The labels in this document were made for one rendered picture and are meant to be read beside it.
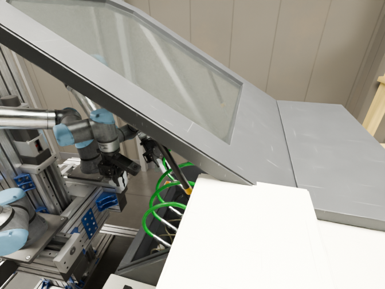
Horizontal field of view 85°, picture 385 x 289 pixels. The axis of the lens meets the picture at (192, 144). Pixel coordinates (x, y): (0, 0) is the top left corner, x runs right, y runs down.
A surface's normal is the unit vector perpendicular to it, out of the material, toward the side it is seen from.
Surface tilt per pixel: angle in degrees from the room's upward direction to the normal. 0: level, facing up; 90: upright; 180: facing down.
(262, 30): 90
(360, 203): 0
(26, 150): 90
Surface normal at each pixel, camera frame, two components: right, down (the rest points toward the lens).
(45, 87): -0.18, 0.50
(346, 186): -0.01, -0.86
